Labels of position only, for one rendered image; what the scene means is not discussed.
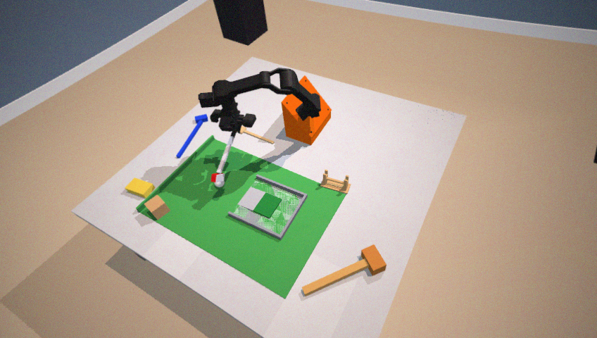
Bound blue putter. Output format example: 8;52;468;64
176;114;208;158

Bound yellow flat block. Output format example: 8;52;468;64
125;178;155;199

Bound orange wooden mallet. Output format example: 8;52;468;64
302;245;386;296

